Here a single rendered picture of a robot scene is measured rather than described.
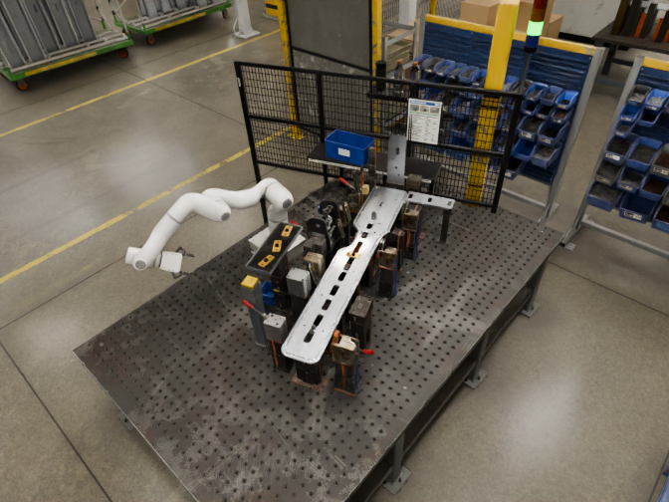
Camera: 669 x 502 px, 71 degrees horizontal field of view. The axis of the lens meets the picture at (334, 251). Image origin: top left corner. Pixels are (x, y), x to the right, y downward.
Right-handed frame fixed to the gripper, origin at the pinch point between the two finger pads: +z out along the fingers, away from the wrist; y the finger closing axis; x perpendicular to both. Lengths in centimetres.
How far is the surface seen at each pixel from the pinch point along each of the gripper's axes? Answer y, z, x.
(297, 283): 0, 46, 40
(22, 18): -300, -230, -536
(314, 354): 30, 52, 62
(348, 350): 24, 63, 74
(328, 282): -3, 64, 35
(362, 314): 9, 74, 60
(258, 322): 22.8, 34.4, 24.6
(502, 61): -139, 139, 52
